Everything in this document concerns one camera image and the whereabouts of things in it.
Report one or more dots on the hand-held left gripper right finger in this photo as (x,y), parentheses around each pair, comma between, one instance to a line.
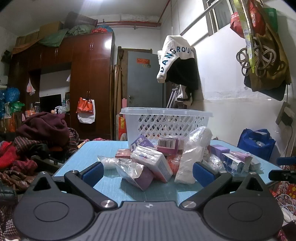
(203,174)

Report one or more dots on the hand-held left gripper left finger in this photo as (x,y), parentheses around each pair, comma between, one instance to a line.
(93,173)

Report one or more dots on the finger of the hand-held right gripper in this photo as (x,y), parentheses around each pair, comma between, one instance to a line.
(282,175)
(286,161)

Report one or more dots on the purple lettered box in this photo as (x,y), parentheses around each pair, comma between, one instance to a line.
(141,142)

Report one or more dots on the white plastic lattice basket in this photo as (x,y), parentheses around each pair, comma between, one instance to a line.
(166,122)

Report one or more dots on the red printed cloth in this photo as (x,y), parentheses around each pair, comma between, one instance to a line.
(286,188)

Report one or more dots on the crinkled clear plastic bag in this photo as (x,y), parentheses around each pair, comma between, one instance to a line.
(214,162)

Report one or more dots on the clear bag with white item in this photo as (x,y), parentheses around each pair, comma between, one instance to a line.
(108,163)

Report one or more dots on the small purple box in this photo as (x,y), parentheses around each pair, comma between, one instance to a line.
(219,151)

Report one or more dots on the orange packet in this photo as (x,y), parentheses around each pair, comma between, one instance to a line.
(174,163)

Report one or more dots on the purple white carton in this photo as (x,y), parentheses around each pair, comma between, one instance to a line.
(235,161)

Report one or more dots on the small red box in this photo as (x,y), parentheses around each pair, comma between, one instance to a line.
(123,153)

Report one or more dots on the blue tote bag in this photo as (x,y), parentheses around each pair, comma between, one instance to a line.
(251,148)

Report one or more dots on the pink box with barcode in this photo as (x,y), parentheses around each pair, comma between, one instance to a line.
(170,144)

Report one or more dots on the purple soap in clear wrap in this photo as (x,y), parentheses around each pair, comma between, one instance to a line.
(141,179)

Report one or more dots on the white purple soap pack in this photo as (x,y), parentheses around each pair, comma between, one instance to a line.
(153,162)

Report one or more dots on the orange white plastic bag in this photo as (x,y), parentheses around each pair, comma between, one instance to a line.
(86,109)

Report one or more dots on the maroon cloth bundle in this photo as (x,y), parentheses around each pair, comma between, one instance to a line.
(44,127)

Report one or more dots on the pile of mixed clothes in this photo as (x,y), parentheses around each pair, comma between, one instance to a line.
(16,160)

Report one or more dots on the black monitor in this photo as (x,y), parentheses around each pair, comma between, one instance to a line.
(50,103)

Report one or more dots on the metal crutches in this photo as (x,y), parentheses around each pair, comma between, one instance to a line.
(172,97)

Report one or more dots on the brown hanging bag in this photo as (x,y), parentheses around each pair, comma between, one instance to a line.
(270,78)

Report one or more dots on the brown wooden wardrobe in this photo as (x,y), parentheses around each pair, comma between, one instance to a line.
(92,76)

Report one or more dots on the black hanging garment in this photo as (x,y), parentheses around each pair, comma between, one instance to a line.
(185,74)

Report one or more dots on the grey metal door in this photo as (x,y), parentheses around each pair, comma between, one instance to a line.
(143,81)

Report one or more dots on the small hanging plastic bag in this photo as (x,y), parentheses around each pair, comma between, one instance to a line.
(30,88)

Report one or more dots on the blue plastic bag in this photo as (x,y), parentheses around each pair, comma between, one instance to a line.
(11,95)

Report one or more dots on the white lettered garment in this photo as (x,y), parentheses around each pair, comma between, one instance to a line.
(172,52)

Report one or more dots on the green cloth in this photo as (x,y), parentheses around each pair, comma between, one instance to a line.
(60,36)

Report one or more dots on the red plastic hanging bag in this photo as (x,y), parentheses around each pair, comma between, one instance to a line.
(240,22)

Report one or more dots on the cardboard box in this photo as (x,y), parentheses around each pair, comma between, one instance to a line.
(50,29)

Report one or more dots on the red ceiling pipe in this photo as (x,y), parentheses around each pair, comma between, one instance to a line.
(129,23)

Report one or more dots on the metal rail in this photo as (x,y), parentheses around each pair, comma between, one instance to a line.
(196,20)

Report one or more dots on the window frame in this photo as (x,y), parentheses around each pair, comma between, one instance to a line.
(219,14)

